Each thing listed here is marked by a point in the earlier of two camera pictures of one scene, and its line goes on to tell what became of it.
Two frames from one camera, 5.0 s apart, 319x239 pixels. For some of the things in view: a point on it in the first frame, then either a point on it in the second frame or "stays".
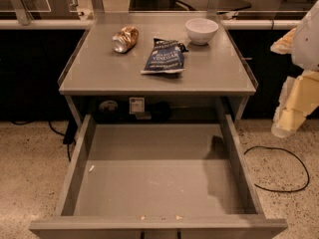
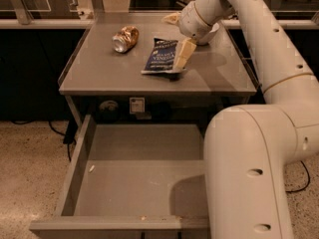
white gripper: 308,45 -> 189,24
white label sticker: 136,105 stays
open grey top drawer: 159,180 stays
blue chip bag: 166,57 stays
